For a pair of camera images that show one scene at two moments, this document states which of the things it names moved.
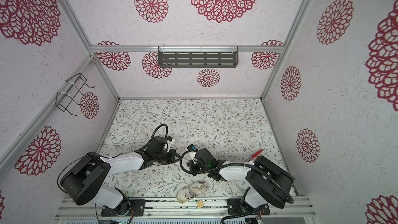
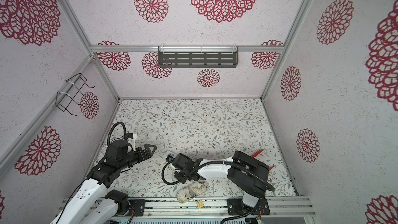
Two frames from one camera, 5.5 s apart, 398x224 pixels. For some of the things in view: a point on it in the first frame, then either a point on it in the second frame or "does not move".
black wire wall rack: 63,100 does not move
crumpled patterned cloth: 188,191 does not move
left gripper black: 173,153 -> 142,153
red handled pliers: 256,154 does not move
